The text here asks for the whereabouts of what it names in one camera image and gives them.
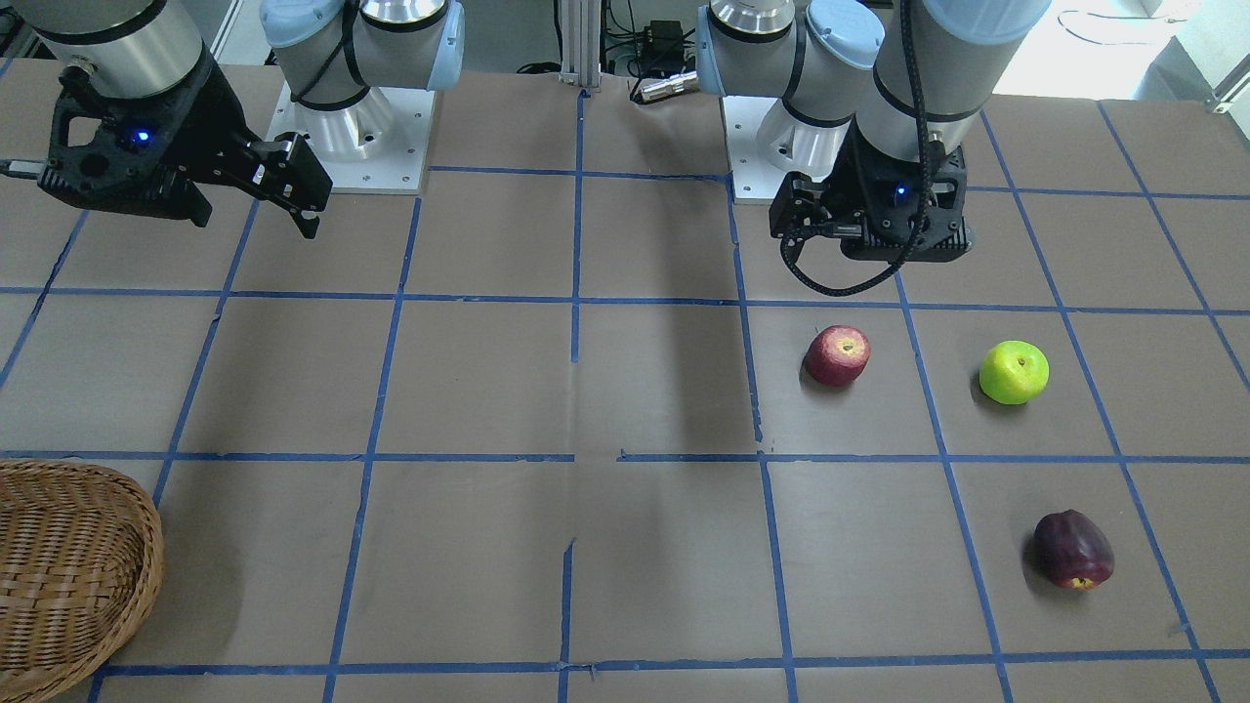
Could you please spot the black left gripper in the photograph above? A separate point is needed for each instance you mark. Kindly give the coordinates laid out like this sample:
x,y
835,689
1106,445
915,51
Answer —
x,y
852,178

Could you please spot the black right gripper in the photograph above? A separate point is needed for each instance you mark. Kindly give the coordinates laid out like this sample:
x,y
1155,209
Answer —
x,y
207,129

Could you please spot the red yellow apple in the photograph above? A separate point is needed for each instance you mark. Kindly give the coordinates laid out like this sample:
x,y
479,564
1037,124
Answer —
x,y
837,356

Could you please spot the green apple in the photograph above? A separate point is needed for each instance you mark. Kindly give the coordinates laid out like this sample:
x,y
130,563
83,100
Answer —
x,y
1014,372

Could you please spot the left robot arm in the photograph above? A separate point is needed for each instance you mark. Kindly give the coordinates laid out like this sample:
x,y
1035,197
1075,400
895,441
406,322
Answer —
x,y
868,118

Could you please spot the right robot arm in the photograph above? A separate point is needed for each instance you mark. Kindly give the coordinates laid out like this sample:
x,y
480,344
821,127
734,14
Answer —
x,y
329,53

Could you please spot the wicker basket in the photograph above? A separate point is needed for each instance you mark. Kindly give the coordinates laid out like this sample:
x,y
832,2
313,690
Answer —
x,y
82,563

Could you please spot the dark red apple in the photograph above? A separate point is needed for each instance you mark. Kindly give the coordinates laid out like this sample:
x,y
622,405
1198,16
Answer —
x,y
1071,551

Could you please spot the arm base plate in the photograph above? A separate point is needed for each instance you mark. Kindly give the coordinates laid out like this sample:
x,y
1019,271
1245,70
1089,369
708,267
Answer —
x,y
765,142
377,146

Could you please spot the aluminium frame post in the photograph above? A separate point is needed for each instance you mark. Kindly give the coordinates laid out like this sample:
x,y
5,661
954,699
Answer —
x,y
581,34

